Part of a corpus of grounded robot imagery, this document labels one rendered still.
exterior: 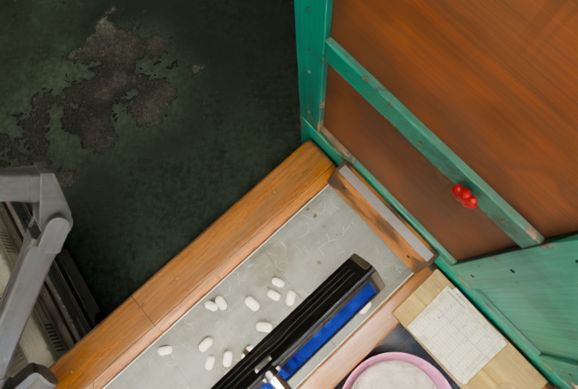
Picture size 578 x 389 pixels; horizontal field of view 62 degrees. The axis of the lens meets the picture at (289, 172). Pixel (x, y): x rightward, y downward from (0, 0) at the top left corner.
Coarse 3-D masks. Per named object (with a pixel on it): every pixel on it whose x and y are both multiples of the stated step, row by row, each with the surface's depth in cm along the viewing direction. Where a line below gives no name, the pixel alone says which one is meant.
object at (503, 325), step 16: (304, 128) 122; (320, 144) 121; (336, 160) 119; (448, 272) 109; (464, 288) 108; (480, 304) 107; (496, 320) 106; (512, 336) 105; (528, 352) 103; (544, 368) 102; (560, 384) 101
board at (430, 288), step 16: (416, 288) 111; (432, 288) 110; (400, 304) 110; (416, 304) 110; (400, 320) 109; (512, 352) 106; (496, 368) 106; (512, 368) 105; (528, 368) 105; (464, 384) 105; (480, 384) 105; (496, 384) 105; (512, 384) 105; (528, 384) 105; (544, 384) 104
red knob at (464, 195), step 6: (456, 186) 68; (462, 186) 69; (456, 192) 69; (462, 192) 68; (468, 192) 67; (456, 198) 70; (462, 198) 68; (468, 198) 68; (474, 198) 67; (468, 204) 68; (474, 204) 68
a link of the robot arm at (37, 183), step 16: (0, 176) 82; (16, 176) 83; (32, 176) 84; (48, 176) 85; (0, 192) 82; (16, 192) 83; (32, 192) 84; (48, 192) 85; (48, 208) 86; (64, 208) 88
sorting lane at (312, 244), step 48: (336, 192) 121; (288, 240) 118; (336, 240) 118; (240, 288) 116; (288, 288) 115; (384, 288) 115; (192, 336) 114; (240, 336) 113; (336, 336) 112; (144, 384) 111; (192, 384) 111
